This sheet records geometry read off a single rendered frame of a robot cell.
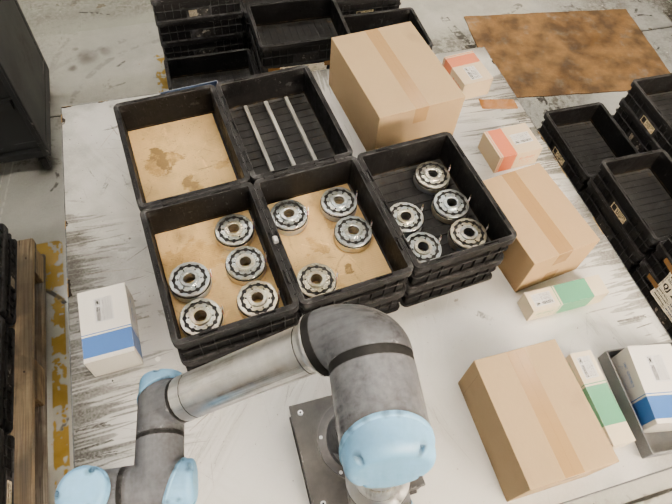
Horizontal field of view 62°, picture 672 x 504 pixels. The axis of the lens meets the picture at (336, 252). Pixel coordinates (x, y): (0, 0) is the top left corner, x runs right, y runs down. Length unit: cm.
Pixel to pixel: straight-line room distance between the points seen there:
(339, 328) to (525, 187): 109
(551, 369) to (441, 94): 91
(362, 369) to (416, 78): 133
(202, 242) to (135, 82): 188
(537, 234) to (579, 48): 236
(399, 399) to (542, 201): 112
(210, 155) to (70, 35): 211
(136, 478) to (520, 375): 88
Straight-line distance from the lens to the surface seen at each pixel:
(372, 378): 70
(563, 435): 140
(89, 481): 94
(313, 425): 134
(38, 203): 288
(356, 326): 73
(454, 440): 149
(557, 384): 144
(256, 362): 83
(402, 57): 197
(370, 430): 68
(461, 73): 216
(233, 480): 143
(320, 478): 132
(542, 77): 356
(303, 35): 271
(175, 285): 145
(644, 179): 267
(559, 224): 168
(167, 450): 94
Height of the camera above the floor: 210
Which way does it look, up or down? 57 degrees down
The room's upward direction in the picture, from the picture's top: 6 degrees clockwise
